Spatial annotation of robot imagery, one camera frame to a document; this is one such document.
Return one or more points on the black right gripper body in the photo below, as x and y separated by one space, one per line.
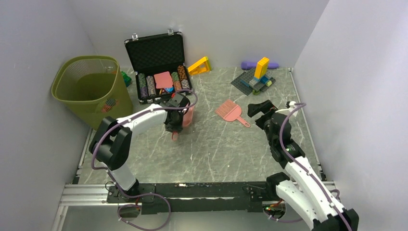
262 121

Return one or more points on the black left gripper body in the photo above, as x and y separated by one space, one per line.
176 125

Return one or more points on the pink plastic dustpan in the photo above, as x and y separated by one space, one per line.
187 120

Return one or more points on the pink hand brush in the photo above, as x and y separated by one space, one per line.
230 111

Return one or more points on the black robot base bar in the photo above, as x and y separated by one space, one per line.
251 196

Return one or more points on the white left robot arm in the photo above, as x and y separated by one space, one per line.
112 140

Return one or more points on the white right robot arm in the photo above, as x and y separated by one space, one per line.
298 185

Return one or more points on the grey toy brick baseplate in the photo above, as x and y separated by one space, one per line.
246 83

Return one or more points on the green blue toy bricks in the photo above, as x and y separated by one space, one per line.
126 78

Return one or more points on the yellow toy brick wedge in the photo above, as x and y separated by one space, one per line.
201 66

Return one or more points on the black poker chip case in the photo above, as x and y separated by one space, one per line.
155 54

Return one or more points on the olive green waste basket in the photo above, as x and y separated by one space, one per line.
92 87

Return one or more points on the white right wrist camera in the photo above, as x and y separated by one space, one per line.
291 106

